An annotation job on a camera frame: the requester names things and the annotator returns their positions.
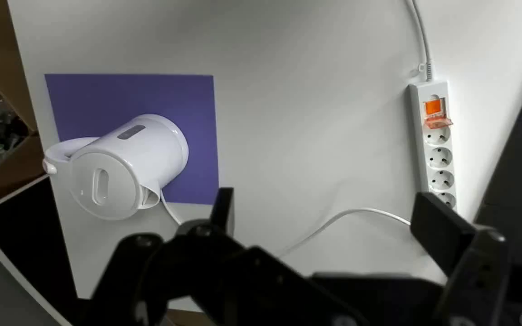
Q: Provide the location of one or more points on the purple rectangular mat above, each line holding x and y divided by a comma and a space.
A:
92, 102

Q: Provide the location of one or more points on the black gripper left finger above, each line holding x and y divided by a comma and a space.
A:
154, 272

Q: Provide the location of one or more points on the white electric kettle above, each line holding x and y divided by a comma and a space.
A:
123, 169

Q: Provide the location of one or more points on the white power strip orange switch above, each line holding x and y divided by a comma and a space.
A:
440, 158

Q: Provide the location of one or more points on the open brown cardboard box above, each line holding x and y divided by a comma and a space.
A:
9, 173

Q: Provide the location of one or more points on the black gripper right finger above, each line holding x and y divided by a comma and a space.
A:
449, 236

